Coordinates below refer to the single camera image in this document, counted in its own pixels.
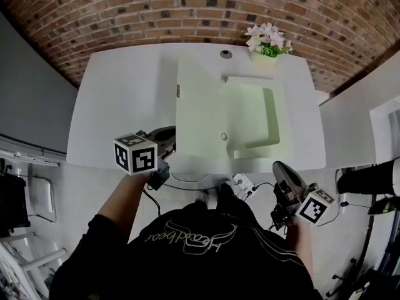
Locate white desk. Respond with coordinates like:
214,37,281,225
66,42,328,175

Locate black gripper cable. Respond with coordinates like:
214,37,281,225
142,187,163,218
264,219,289,234

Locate person's left forearm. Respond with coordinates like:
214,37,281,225
94,171,154,247

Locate person's black printed shirt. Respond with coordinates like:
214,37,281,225
49,202,323,300

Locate grey cabinet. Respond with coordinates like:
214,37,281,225
0,11,79,156

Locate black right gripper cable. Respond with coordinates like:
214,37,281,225
264,219,289,234

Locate black bag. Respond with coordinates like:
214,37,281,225
0,170,31,238

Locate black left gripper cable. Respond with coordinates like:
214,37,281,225
142,187,163,218

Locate white metal chair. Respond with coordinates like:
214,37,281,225
27,164,58,224

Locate person's right forearm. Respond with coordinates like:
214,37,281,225
285,214,314,278

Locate person's grey shoe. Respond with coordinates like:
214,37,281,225
194,189,211,204

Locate black power adapter with cable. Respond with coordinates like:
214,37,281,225
316,199,373,228

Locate white power strip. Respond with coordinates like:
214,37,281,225
232,172,256,197

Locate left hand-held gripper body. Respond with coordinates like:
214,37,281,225
113,129,171,191

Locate white shelf unit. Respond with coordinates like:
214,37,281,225
317,44,400,170

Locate person's black trousers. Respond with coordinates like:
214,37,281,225
217,181,253,211

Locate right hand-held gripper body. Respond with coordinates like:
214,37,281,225
270,182,336,230

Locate potted plant with pale flowers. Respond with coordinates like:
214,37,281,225
244,22,294,69

